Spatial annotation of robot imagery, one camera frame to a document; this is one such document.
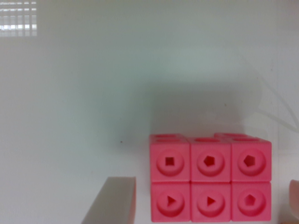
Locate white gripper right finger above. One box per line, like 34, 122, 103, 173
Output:
278, 179, 299, 224

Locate pink linking cube block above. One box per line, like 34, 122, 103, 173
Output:
149, 133, 272, 222

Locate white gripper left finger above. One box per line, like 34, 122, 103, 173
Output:
81, 176, 136, 224

